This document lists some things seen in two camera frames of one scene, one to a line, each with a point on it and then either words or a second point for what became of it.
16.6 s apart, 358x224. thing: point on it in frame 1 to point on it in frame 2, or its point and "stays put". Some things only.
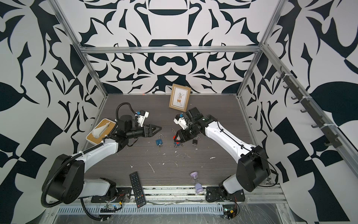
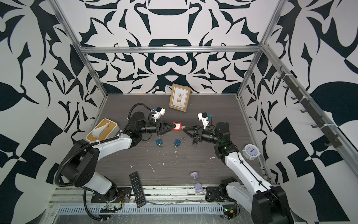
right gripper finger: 175,140 to 189,133
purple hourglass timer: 199,190 stays put
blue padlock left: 159,142 stays put
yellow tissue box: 104,128 stays put
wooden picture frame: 179,97 stays put
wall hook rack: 332,138 stays put
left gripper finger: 155,131 to 164,132
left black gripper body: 147,134 to 158,125
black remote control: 138,190 stays put
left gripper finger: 159,128 to 168,123
